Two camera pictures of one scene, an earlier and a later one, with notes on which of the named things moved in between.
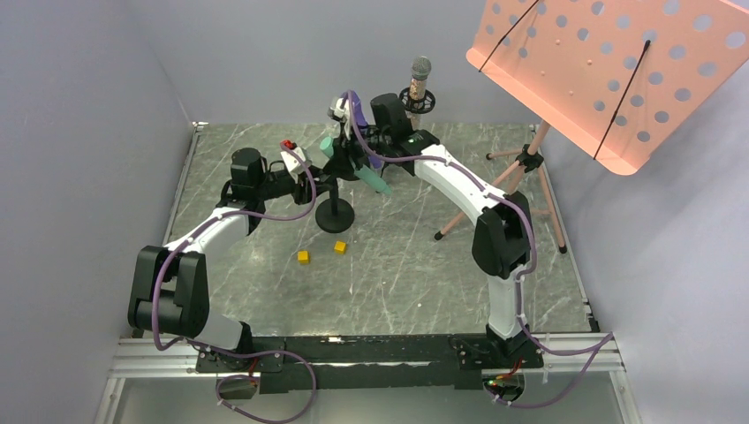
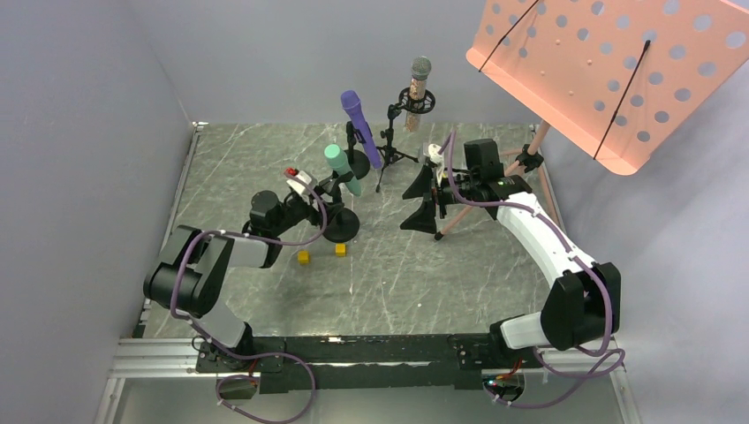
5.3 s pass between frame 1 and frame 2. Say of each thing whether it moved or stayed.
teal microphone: moved
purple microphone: stayed
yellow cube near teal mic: stayed
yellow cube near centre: stayed
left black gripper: moved
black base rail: stayed
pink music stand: stayed
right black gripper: moved
